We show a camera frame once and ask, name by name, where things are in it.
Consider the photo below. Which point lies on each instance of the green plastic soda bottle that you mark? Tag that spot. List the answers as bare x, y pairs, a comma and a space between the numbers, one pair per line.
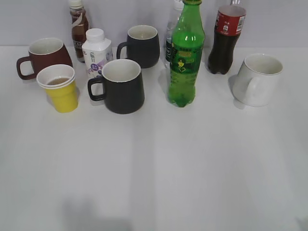
187, 44

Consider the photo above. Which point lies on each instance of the cola bottle red label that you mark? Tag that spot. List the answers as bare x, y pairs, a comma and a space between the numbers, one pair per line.
228, 27

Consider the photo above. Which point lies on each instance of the clear water bottle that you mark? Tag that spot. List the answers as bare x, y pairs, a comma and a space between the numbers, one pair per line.
175, 13

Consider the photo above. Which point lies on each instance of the brown coffee drink bottle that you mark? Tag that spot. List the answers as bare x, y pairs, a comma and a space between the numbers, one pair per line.
80, 25

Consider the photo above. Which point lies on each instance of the brown ceramic mug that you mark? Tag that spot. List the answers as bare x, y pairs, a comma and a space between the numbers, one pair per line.
43, 53

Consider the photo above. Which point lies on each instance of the black mug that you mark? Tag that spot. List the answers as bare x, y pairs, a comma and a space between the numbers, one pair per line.
120, 86
142, 45

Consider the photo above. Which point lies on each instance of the white milk carton bottle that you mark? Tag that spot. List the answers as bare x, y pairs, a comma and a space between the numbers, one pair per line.
97, 51

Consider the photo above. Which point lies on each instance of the black mug front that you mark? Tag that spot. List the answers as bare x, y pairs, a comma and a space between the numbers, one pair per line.
120, 86

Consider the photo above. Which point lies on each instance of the black mug rear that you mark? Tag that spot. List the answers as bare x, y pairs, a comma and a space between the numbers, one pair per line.
142, 45

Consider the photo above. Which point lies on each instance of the white ceramic mug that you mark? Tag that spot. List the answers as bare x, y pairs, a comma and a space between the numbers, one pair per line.
256, 80

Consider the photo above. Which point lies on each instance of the yellow paper cup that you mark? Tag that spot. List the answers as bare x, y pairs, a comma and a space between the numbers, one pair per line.
58, 81

